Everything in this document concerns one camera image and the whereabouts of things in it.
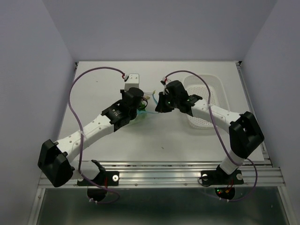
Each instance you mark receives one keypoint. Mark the fake green lettuce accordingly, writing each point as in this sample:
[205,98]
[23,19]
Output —
[142,108]

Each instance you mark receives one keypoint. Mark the aluminium mounting rail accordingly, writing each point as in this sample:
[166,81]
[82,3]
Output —
[186,174]

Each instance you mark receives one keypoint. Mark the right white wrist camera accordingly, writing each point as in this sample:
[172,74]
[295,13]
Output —
[165,80]

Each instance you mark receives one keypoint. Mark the clear zip top bag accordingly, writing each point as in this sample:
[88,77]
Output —
[151,101]

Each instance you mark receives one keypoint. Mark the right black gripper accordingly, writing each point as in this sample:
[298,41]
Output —
[161,108]

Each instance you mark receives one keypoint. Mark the white perforated basket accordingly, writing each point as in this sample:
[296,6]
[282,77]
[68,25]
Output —
[194,85]

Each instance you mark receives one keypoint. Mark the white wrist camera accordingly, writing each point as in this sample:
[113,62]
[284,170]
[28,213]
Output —
[132,81]
[165,80]

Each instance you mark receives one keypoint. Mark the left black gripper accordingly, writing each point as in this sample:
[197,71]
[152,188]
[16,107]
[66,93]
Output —
[122,92]

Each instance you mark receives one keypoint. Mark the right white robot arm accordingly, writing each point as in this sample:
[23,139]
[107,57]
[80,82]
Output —
[244,132]

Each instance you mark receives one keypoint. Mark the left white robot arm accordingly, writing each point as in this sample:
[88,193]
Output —
[56,158]

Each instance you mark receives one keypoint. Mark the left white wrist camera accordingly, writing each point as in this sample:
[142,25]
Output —
[132,81]

